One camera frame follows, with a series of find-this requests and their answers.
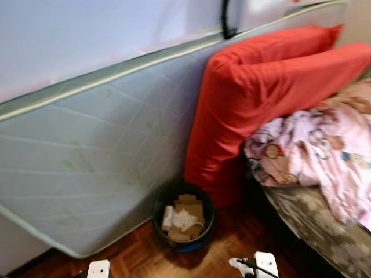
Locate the pink cartoon blanket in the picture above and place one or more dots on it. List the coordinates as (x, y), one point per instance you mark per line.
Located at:
(313, 145)

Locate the bed with grey floral sheet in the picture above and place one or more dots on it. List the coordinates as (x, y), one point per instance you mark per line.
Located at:
(313, 226)

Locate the red folded cushion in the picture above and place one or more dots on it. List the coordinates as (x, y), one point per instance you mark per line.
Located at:
(261, 87)

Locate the brown cardboard scrap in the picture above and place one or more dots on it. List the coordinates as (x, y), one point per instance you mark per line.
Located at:
(191, 208)

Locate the white crumpled paper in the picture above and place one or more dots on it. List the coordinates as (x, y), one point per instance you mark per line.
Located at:
(184, 220)

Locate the black round waste bin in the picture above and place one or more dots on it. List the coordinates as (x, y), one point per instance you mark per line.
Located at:
(188, 247)

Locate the grey quilted mattress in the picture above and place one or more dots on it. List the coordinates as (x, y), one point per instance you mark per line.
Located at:
(104, 150)

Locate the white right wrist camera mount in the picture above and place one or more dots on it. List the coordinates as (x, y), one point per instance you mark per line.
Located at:
(266, 265)

